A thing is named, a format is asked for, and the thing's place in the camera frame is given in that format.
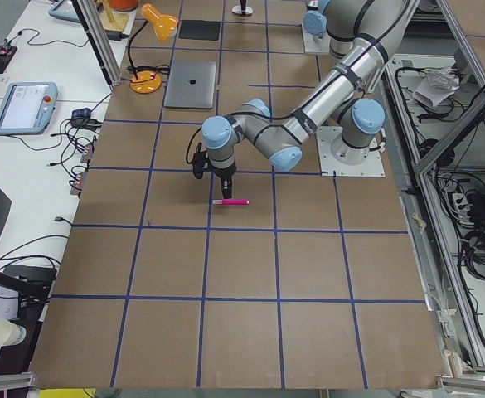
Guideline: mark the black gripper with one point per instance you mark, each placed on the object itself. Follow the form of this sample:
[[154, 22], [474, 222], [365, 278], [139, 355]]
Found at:
[[225, 170]]

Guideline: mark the pink marker pen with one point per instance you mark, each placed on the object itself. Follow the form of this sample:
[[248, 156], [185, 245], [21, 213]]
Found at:
[[230, 202]]

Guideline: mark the black power adapter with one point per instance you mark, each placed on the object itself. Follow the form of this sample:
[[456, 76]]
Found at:
[[113, 35]]

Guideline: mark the orange desk lamp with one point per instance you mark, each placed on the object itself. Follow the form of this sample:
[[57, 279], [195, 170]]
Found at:
[[156, 29]]

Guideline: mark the wooden stand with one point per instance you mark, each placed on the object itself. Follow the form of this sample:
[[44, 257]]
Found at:
[[111, 19]]

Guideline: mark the white paper cup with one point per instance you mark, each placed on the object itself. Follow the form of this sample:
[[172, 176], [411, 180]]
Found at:
[[11, 334]]

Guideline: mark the aluminium frame post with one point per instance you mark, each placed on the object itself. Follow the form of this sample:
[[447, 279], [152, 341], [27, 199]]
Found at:
[[97, 37]]

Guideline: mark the orange cylindrical container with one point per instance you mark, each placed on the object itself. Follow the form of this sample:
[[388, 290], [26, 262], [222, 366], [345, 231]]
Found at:
[[123, 5]]

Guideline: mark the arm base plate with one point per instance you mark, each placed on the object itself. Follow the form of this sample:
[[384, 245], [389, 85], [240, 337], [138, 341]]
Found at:
[[316, 44], [336, 159]]

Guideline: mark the black mousepad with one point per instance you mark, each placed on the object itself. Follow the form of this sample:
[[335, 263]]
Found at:
[[201, 30]]

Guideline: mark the blue teach pendant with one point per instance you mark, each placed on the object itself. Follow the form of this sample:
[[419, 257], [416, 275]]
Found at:
[[64, 10], [27, 108]]

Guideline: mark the silver laptop notebook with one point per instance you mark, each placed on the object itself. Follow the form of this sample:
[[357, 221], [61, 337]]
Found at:
[[191, 85]]

